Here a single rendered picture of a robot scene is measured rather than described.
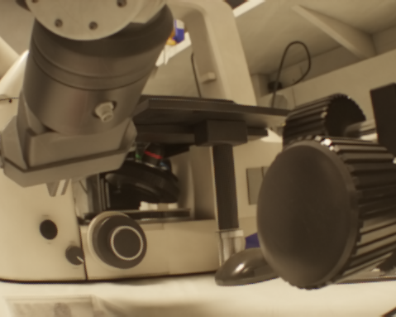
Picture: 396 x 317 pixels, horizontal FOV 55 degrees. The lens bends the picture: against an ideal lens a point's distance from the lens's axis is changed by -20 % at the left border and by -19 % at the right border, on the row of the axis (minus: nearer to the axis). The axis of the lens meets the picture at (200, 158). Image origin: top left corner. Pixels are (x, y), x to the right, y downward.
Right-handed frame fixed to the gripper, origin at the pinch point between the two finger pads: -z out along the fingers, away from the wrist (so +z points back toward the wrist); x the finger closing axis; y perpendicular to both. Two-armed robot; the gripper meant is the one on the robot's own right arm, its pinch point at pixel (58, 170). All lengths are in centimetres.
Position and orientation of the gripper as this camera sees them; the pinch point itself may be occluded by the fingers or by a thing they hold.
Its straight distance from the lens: 38.3
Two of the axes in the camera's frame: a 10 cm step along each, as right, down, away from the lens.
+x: -8.2, 1.7, -5.4
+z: 3.8, -5.5, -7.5
